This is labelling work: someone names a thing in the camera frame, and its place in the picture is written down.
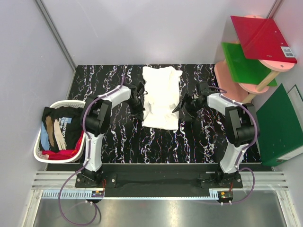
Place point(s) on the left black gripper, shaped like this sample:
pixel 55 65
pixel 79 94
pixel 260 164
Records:
pixel 138 113

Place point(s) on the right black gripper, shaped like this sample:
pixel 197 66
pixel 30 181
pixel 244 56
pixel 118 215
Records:
pixel 191 115

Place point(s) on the white daisy t-shirt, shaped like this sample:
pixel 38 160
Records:
pixel 163 96

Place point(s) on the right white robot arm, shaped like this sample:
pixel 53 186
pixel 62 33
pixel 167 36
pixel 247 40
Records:
pixel 241 126

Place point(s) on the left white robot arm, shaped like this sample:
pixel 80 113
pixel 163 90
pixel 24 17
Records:
pixel 96 118

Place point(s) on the light green plastic folder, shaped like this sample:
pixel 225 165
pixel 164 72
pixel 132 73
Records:
pixel 243 70

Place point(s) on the black printed t-shirt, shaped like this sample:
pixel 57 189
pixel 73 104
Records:
pixel 60 128

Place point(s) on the red t-shirt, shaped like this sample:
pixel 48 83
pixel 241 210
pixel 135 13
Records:
pixel 64 154

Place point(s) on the red plastic folder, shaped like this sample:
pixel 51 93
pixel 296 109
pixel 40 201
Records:
pixel 261 39

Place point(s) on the dark green ring binder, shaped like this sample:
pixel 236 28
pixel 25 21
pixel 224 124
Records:
pixel 281 134

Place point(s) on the aluminium frame rail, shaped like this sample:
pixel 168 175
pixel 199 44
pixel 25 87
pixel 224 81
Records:
pixel 263 181

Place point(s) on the grey slotted cable duct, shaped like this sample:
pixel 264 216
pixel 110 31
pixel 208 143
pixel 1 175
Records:
pixel 73 194

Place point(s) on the corner aluminium post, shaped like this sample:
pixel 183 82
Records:
pixel 53 29

